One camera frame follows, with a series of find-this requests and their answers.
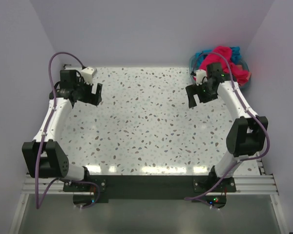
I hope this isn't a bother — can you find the translucent blue plastic basket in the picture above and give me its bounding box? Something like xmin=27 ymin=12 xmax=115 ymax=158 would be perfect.
xmin=188 ymin=55 xmax=251 ymax=89

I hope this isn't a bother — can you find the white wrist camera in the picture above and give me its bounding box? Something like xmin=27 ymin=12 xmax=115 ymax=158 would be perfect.
xmin=80 ymin=67 xmax=97 ymax=84
xmin=195 ymin=69 xmax=207 ymax=85

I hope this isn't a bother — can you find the salmon pink t shirt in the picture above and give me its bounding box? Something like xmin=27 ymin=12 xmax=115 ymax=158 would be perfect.
xmin=234 ymin=65 xmax=251 ymax=86

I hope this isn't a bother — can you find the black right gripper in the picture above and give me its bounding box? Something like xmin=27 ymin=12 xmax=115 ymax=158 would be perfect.
xmin=186 ymin=80 xmax=218 ymax=108

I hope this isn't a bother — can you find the aluminium frame rail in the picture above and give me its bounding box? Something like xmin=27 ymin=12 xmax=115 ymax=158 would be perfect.
xmin=21 ymin=175 xmax=279 ymax=195

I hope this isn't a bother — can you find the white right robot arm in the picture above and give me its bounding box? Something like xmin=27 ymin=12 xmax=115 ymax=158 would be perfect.
xmin=186 ymin=62 xmax=268 ymax=192

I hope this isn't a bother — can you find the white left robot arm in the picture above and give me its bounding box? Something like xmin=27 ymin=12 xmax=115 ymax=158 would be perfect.
xmin=21 ymin=67 xmax=103 ymax=191

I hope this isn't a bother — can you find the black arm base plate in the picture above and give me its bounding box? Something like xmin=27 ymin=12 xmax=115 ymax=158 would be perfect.
xmin=63 ymin=172 xmax=237 ymax=208

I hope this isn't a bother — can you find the blue t shirt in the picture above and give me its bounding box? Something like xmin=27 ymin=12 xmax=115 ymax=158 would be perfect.
xmin=194 ymin=46 xmax=242 ymax=65

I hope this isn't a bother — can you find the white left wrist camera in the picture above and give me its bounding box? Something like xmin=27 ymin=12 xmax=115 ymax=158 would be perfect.
xmin=80 ymin=67 xmax=97 ymax=84

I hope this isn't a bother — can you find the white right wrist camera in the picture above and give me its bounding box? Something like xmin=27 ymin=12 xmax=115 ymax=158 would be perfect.
xmin=195 ymin=69 xmax=207 ymax=85

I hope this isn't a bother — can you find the magenta red t shirt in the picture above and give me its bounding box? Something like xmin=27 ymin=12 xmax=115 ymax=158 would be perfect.
xmin=199 ymin=45 xmax=250 ymax=86

